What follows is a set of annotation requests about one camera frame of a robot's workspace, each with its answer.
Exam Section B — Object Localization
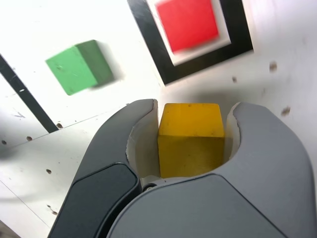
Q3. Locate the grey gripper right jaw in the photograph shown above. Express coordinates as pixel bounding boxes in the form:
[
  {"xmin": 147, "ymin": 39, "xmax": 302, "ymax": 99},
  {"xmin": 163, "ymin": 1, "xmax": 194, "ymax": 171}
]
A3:
[{"xmin": 96, "ymin": 101, "xmax": 317, "ymax": 238}]

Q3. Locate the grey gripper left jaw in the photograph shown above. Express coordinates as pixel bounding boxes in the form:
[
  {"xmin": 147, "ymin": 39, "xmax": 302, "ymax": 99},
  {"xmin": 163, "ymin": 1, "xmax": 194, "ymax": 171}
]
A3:
[{"xmin": 48, "ymin": 98, "xmax": 159, "ymax": 238}]

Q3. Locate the yellow cube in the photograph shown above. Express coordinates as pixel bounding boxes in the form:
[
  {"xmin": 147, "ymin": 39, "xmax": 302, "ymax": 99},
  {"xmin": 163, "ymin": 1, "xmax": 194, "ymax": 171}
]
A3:
[{"xmin": 157, "ymin": 103, "xmax": 226, "ymax": 179}]

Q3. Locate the green cube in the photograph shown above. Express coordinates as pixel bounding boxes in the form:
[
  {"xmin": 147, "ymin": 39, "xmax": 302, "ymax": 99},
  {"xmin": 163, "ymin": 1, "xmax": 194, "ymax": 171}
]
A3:
[{"xmin": 45, "ymin": 39, "xmax": 116, "ymax": 96}]

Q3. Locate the red cube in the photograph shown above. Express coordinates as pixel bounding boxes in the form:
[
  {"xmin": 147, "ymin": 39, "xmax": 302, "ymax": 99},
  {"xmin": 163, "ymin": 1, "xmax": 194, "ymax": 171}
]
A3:
[{"xmin": 155, "ymin": 0, "xmax": 221, "ymax": 54}]

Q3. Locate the black tape square outline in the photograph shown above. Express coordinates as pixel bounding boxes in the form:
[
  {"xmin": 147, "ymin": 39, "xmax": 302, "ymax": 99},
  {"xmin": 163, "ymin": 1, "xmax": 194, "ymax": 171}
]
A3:
[{"xmin": 126, "ymin": 0, "xmax": 255, "ymax": 86}]

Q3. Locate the black tape strip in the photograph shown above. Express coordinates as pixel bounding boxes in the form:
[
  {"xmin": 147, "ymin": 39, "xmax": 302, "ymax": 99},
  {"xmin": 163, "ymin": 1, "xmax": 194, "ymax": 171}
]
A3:
[{"xmin": 0, "ymin": 53, "xmax": 59, "ymax": 134}]

